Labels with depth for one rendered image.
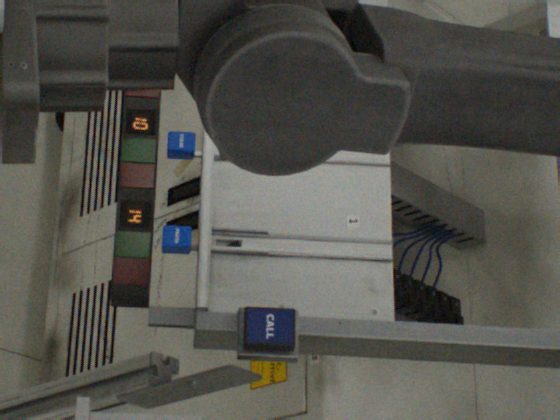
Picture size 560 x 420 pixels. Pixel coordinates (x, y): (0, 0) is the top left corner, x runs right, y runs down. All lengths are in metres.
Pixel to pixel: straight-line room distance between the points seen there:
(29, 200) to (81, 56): 1.61
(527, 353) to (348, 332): 0.18
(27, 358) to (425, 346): 0.91
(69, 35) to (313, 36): 0.11
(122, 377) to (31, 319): 0.72
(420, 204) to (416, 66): 1.18
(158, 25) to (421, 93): 0.14
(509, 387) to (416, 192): 0.33
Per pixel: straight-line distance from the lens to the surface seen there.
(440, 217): 1.87
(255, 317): 1.33
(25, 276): 2.18
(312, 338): 1.37
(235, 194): 1.42
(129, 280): 1.39
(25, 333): 2.16
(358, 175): 1.45
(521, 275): 2.10
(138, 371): 1.44
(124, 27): 0.62
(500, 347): 1.40
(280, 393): 1.70
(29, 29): 0.60
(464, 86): 0.68
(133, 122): 1.47
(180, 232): 1.39
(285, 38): 0.62
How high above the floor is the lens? 1.64
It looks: 40 degrees down
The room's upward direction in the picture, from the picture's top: 69 degrees clockwise
